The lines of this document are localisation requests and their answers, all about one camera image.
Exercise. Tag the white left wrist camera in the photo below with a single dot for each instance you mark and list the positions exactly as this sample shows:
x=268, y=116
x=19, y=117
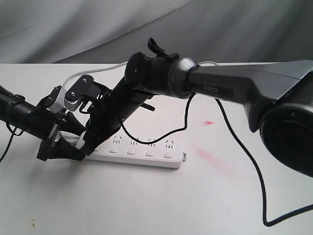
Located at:
x=57, y=101

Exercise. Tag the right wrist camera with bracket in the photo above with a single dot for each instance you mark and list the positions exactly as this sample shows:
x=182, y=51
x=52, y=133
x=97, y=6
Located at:
x=85, y=90

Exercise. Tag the white five-socket power strip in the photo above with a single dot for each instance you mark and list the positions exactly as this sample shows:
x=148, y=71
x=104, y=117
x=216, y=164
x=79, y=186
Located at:
x=119, y=148

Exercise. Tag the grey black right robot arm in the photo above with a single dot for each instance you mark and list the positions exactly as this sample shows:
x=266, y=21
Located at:
x=277, y=98

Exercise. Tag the grey backdrop cloth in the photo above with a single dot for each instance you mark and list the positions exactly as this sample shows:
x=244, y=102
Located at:
x=110, y=31

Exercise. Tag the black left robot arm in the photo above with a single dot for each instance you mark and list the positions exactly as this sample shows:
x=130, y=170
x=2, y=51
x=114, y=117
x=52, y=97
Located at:
x=21, y=116

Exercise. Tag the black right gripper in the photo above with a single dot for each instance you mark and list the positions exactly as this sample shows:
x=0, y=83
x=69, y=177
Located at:
x=115, y=106

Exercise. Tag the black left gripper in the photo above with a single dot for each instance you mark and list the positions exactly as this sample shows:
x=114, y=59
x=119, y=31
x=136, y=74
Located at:
x=49, y=124

